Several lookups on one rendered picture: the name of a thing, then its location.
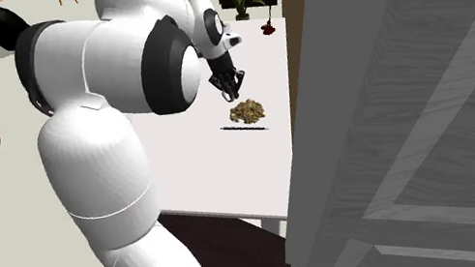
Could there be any tan crumbly lump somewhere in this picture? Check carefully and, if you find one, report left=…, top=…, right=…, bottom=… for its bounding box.
left=226, top=96, right=268, bottom=128

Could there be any dark red flower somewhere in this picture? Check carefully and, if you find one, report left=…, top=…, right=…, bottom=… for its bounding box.
left=257, top=5, right=278, bottom=38

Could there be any black pen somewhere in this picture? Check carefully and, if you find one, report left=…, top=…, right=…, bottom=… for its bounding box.
left=219, top=119, right=270, bottom=138

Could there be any white table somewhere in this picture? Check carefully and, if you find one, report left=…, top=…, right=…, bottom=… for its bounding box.
left=110, top=0, right=319, bottom=259

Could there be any grey wooden cabinet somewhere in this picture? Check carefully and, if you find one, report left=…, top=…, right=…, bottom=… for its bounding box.
left=243, top=0, right=475, bottom=267

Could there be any dark robot stand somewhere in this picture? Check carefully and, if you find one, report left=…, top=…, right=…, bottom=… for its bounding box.
left=51, top=193, right=298, bottom=267

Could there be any brown wooden post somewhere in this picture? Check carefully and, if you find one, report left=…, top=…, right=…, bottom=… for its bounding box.
left=269, top=0, right=340, bottom=137

